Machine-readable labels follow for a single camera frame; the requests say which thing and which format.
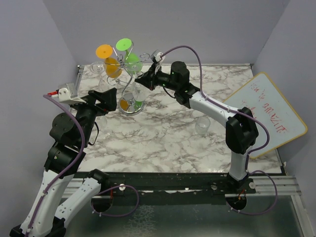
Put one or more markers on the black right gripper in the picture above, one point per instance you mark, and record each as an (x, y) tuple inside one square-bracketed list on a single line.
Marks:
[(147, 79)]

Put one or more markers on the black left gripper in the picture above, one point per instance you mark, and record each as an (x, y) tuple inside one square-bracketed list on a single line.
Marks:
[(108, 98)]

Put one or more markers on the green plastic wine glass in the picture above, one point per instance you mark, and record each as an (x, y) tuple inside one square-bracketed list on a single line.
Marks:
[(131, 60)]

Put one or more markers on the orange plastic wine glass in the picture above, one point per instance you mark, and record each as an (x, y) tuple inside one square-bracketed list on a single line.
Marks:
[(104, 52)]

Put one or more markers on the clear wine glass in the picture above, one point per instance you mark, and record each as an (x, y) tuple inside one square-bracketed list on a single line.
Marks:
[(139, 92), (98, 68)]

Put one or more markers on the clear wine glass front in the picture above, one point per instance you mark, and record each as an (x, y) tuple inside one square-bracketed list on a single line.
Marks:
[(139, 92)]

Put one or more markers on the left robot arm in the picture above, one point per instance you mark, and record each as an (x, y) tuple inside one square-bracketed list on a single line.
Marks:
[(71, 130)]

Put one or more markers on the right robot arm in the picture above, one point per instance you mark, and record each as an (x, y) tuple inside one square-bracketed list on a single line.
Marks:
[(241, 130)]

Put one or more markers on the chrome wine glass rack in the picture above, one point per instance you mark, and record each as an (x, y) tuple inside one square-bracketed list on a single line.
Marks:
[(126, 102)]

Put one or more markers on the yellow framed whiteboard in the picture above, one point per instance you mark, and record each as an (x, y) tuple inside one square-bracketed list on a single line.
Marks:
[(271, 108)]

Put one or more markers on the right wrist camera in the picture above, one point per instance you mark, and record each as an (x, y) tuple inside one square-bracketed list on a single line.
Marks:
[(157, 58)]

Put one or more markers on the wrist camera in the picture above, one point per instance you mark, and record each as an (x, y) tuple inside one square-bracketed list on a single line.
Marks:
[(157, 58), (67, 94)]

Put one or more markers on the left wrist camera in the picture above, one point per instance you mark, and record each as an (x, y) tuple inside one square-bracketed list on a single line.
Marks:
[(67, 94)]

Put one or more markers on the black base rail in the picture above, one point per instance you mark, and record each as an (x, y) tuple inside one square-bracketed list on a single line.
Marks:
[(172, 188)]

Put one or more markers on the aluminium frame rail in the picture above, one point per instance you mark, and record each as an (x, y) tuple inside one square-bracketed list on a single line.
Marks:
[(256, 186)]

